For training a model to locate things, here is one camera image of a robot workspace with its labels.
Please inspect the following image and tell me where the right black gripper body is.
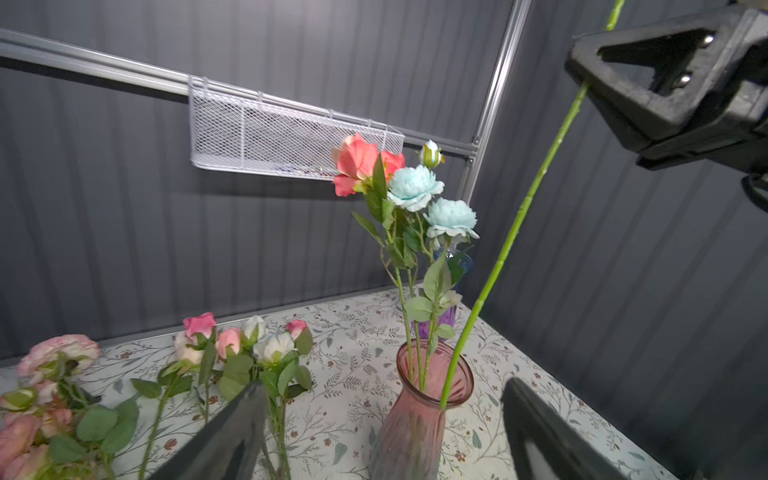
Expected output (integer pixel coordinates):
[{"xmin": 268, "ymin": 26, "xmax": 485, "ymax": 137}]
[{"xmin": 636, "ymin": 113, "xmax": 767, "ymax": 210}]

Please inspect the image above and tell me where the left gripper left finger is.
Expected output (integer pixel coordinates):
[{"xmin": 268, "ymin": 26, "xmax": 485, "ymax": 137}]
[{"xmin": 151, "ymin": 381, "xmax": 268, "ymax": 480}]

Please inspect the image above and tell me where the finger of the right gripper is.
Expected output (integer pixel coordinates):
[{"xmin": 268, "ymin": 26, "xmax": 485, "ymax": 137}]
[{"xmin": 565, "ymin": 4, "xmax": 767, "ymax": 153}]

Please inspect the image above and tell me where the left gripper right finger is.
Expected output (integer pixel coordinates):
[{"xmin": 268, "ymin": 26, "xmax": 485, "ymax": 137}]
[{"xmin": 502, "ymin": 378, "xmax": 624, "ymax": 480}]

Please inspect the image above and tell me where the magenta rose stem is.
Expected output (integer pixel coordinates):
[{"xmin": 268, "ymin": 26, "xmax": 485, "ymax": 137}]
[{"xmin": 437, "ymin": 0, "xmax": 628, "ymax": 412}]

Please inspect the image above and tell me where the pink rose stem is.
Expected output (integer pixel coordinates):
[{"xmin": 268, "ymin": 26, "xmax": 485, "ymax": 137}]
[
  {"xmin": 331, "ymin": 133, "xmax": 421, "ymax": 385},
  {"xmin": 380, "ymin": 151, "xmax": 406, "ymax": 180}
]

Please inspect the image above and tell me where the red pink glass vase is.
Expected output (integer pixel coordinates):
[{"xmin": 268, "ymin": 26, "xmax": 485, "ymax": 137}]
[{"xmin": 368, "ymin": 342, "xmax": 474, "ymax": 479}]

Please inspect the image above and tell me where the blue purple glass vase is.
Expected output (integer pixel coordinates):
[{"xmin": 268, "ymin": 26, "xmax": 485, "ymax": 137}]
[{"xmin": 439, "ymin": 243, "xmax": 473, "ymax": 327}]

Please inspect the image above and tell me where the white pink bud spray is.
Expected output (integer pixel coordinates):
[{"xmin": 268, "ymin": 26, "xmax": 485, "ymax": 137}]
[{"xmin": 131, "ymin": 312, "xmax": 313, "ymax": 479}]

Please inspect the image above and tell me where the floral patterned table mat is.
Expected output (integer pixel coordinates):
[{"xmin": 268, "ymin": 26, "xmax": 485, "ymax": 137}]
[{"xmin": 0, "ymin": 286, "xmax": 679, "ymax": 480}]

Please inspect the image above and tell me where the pale pink flower spray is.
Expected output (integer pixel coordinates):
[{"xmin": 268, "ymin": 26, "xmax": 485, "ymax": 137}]
[{"xmin": 1, "ymin": 334, "xmax": 139, "ymax": 479}]

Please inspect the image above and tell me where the white wire mesh basket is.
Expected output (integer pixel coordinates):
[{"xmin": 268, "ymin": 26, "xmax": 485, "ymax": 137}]
[{"xmin": 188, "ymin": 77, "xmax": 405, "ymax": 181}]

